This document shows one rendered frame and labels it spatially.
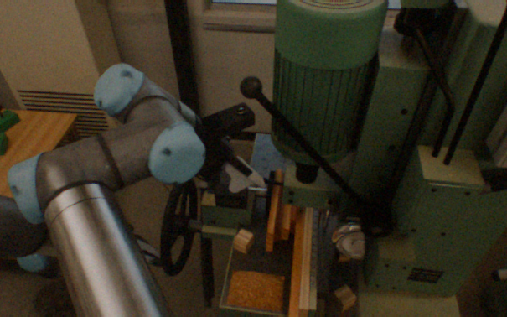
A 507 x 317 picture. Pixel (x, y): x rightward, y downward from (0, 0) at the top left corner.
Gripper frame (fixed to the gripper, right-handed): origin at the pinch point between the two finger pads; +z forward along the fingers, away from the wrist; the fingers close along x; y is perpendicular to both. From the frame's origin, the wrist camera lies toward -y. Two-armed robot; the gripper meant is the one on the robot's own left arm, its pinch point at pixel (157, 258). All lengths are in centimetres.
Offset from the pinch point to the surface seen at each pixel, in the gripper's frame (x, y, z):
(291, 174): -8, -49, 14
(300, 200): -3.7, -45.9, 19.2
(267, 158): -28.8, -29.7, 16.5
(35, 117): -78, 64, -69
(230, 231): -2.6, -24.0, 11.9
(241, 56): -132, 7, 8
